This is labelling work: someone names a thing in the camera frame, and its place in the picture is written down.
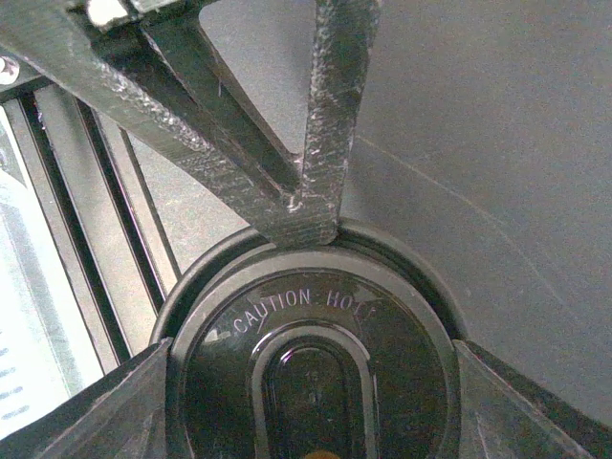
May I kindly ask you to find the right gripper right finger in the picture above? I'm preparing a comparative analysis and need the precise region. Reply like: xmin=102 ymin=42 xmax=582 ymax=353
xmin=453 ymin=340 xmax=611 ymax=458

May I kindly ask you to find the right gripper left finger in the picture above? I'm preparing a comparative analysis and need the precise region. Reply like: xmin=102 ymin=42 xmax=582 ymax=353
xmin=1 ymin=339 xmax=172 ymax=458

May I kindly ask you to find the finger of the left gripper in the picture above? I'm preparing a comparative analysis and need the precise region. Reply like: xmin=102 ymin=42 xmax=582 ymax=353
xmin=1 ymin=1 xmax=381 ymax=247

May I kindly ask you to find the light blue cable duct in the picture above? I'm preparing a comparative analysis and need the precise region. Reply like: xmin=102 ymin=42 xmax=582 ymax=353
xmin=1 ymin=114 xmax=70 ymax=436

